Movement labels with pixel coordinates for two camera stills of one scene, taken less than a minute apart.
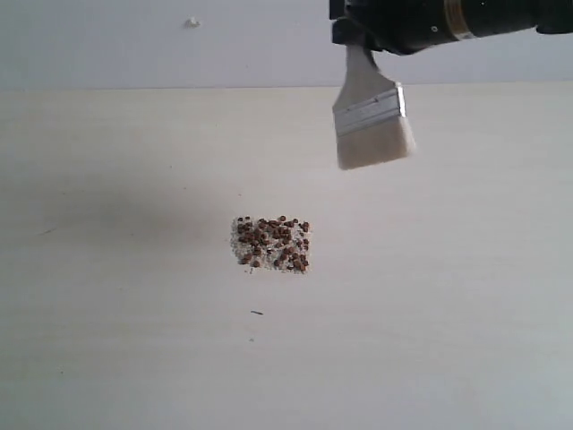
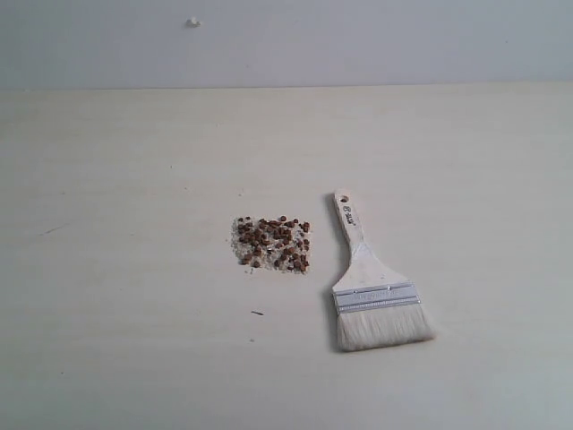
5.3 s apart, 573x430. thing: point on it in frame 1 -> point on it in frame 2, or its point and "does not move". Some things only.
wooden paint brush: (371, 113) -> (377, 305)
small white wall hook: (191, 21) does not move
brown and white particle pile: (271, 244) does not move
